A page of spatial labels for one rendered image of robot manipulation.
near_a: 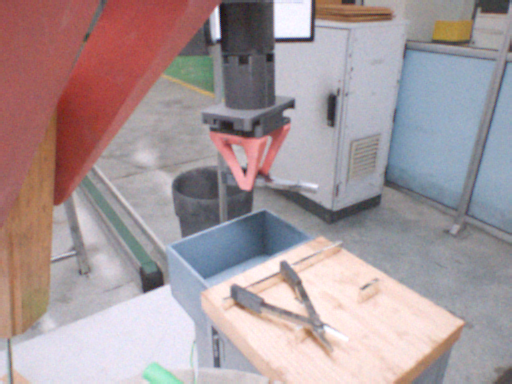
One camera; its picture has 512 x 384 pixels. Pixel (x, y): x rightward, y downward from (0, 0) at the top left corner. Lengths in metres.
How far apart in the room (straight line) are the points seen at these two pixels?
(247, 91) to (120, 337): 0.57
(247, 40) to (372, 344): 0.31
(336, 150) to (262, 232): 1.86
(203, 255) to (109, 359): 0.31
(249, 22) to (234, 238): 0.31
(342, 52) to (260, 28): 1.91
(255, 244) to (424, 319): 0.28
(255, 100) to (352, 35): 1.91
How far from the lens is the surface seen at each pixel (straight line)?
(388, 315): 0.46
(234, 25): 0.43
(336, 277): 0.49
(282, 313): 0.41
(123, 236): 1.17
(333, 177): 2.53
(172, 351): 0.81
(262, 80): 0.44
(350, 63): 2.35
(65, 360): 0.85
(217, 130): 0.45
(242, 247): 0.63
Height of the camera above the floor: 1.37
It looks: 26 degrees down
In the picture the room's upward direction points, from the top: straight up
